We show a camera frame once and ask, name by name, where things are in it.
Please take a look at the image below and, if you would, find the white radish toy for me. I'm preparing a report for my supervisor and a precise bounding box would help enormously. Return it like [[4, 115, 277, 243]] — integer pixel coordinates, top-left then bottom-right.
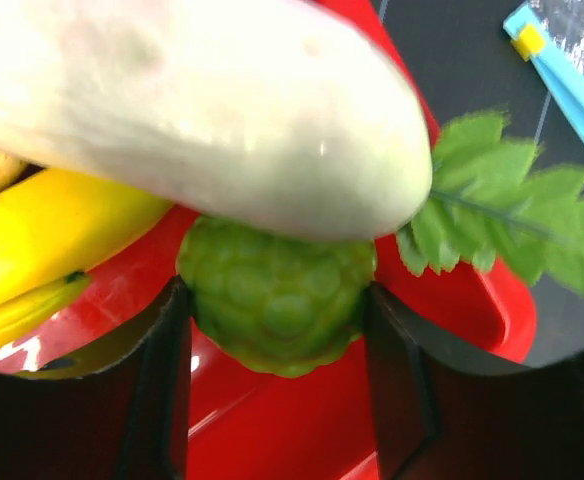
[[0, 1, 433, 240]]

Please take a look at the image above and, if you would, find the green custard apple toy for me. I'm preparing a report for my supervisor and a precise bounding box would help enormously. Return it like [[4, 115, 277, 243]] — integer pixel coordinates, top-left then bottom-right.
[[177, 216, 377, 378]]

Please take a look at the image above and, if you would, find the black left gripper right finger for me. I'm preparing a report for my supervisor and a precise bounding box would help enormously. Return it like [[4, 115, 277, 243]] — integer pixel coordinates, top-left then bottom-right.
[[365, 284, 584, 479]]

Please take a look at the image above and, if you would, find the red plastic fruit tray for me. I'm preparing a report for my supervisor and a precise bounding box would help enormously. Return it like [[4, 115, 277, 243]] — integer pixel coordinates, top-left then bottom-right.
[[0, 0, 538, 480]]

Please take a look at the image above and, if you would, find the clear bag blue zipper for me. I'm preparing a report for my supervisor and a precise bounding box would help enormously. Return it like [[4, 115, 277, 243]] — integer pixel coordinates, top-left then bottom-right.
[[503, 1, 584, 144]]

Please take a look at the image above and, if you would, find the green plastic leaf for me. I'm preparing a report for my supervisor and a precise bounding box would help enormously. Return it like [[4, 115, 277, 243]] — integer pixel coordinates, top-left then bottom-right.
[[396, 111, 584, 298]]

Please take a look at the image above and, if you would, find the yellow banana bunch toy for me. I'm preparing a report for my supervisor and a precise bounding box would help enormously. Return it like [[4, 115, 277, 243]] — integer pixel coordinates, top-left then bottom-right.
[[0, 169, 172, 348]]

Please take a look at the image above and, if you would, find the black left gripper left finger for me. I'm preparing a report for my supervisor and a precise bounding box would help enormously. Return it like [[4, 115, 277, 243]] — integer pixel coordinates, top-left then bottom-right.
[[0, 277, 192, 479]]

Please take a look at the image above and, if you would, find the black grid cutting mat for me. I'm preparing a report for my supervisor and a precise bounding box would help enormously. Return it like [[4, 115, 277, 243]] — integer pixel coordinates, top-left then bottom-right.
[[373, 1, 584, 366]]

